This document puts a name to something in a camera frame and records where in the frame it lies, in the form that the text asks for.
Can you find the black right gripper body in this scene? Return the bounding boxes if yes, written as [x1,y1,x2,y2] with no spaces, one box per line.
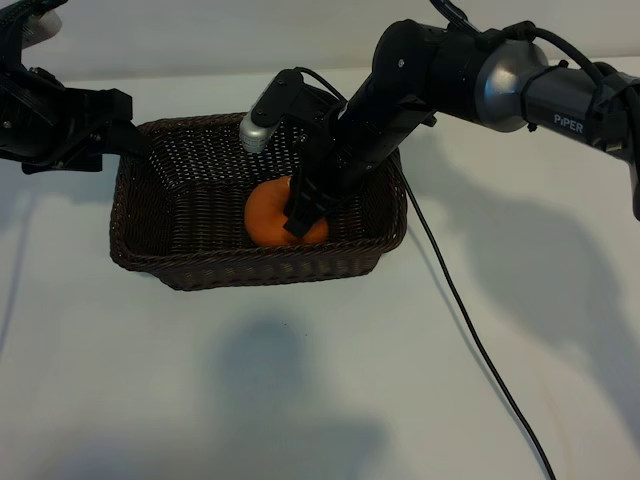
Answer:
[293,98,402,212]

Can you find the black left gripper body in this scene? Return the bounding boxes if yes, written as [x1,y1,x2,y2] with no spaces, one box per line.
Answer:
[0,67,135,176]

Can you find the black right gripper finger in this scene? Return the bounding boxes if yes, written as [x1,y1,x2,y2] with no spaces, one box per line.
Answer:
[284,172,307,217]
[283,197,332,237]

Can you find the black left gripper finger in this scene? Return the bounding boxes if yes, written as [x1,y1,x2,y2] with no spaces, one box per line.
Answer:
[102,121,153,160]

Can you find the orange with knobbed top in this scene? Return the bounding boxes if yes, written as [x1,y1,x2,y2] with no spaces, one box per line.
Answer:
[243,174,330,247]

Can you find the dark brown wicker basket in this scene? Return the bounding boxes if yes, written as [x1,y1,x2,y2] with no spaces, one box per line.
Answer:
[108,113,409,292]

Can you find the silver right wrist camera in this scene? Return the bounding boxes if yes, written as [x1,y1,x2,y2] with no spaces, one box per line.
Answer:
[238,67,346,154]

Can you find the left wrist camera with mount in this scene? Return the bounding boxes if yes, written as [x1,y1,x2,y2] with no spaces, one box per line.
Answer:
[0,0,69,51]

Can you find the long black cable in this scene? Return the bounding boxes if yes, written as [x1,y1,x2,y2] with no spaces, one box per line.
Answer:
[397,149,557,480]

